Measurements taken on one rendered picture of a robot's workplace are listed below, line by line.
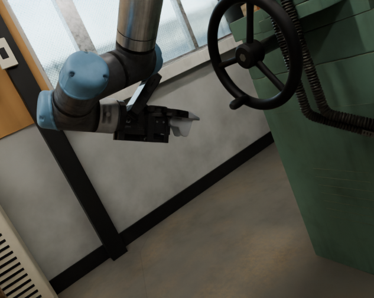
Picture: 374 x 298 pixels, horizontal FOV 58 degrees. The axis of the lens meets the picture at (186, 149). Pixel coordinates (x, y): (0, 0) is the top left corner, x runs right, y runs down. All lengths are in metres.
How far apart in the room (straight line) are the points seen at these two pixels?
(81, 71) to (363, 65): 0.63
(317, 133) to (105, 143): 1.27
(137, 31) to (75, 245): 1.55
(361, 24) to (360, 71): 0.11
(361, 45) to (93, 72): 0.60
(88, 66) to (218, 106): 1.83
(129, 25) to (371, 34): 0.53
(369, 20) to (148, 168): 1.53
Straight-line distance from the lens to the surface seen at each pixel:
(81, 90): 0.58
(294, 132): 1.11
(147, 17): 0.61
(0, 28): 1.89
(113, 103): 0.72
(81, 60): 0.60
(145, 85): 0.75
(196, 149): 2.24
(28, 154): 1.90
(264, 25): 0.91
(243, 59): 0.83
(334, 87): 0.96
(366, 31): 0.88
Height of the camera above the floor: 0.87
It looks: 15 degrees down
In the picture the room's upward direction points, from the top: 24 degrees counter-clockwise
